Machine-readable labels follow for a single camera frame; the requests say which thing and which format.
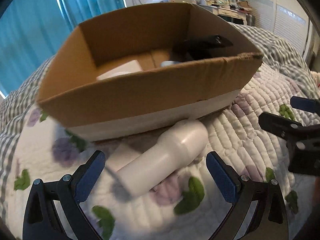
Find white plastic bottle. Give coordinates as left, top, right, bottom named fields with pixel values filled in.
left=116, top=120, right=208, bottom=197

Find black remote control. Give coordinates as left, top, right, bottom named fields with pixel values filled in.
left=172, top=35, right=233, bottom=62

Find light blue round object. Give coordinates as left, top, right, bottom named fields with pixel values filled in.
left=160, top=60, right=181, bottom=67

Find white rectangular box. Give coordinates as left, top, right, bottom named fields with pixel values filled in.
left=96, top=60, right=143, bottom=81

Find floral quilted bedspread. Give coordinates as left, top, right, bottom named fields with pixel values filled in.
left=1, top=26, right=319, bottom=239

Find white louvered wardrobe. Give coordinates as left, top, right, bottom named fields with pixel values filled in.
left=246, top=0, right=312, bottom=59

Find small white flat box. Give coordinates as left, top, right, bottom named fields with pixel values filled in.
left=105, top=142, right=142, bottom=180

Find white dressing table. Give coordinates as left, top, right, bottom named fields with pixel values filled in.
left=200, top=3, right=248, bottom=25

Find brown cardboard box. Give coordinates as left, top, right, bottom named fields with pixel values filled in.
left=37, top=3, right=263, bottom=142

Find blue curtains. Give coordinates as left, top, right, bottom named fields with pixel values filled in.
left=1, top=0, right=125, bottom=96

